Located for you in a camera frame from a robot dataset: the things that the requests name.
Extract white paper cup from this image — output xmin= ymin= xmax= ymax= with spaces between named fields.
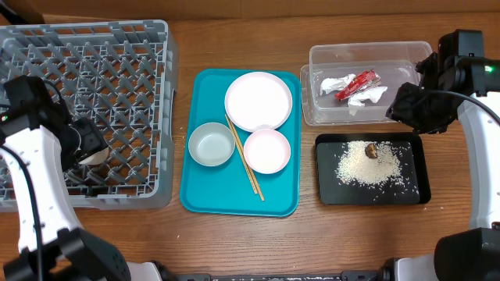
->
xmin=79 ymin=148 xmax=109 ymax=165

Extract red snack wrapper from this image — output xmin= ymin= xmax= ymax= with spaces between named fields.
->
xmin=335 ymin=69 xmax=381 ymax=101

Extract brown food chunk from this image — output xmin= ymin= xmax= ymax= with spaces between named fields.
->
xmin=365 ymin=143 xmax=378 ymax=159

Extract rice grains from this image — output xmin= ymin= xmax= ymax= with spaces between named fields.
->
xmin=334 ymin=140 xmax=420 ymax=205

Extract white napkin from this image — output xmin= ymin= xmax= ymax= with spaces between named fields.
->
xmin=320 ymin=73 xmax=388 ymax=116

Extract grey-green ceramic bowl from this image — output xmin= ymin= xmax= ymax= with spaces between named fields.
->
xmin=187 ymin=123 xmax=235 ymax=167

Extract pink-white small bowl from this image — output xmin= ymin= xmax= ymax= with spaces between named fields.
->
xmin=244 ymin=129 xmax=291 ymax=174

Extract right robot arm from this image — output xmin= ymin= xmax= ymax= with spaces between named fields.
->
xmin=386 ymin=52 xmax=499 ymax=280

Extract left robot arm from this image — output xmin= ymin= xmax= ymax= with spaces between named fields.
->
xmin=1 ymin=101 xmax=132 ymax=280

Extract clear plastic waste bin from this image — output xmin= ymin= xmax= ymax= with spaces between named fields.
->
xmin=300 ymin=41 xmax=432 ymax=126

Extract grey plastic dish rack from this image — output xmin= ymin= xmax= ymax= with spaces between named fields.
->
xmin=1 ymin=20 xmax=178 ymax=210

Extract black rectangular tray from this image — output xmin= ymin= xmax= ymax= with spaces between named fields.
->
xmin=315 ymin=133 xmax=431 ymax=205

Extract teal plastic serving tray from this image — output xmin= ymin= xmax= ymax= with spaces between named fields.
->
xmin=180 ymin=69 xmax=302 ymax=217

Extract left wooden chopstick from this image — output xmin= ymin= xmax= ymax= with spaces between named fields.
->
xmin=225 ymin=115 xmax=259 ymax=194

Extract wooden chopstick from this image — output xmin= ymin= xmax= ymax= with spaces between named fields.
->
xmin=225 ymin=115 xmax=259 ymax=194
xmin=228 ymin=120 xmax=266 ymax=202

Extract right wooden chopstick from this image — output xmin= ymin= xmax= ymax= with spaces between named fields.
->
xmin=228 ymin=120 xmax=266 ymax=202

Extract large white round plate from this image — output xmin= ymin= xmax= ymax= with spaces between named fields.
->
xmin=224 ymin=72 xmax=293 ymax=133

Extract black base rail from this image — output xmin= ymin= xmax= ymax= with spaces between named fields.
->
xmin=128 ymin=257 xmax=438 ymax=281

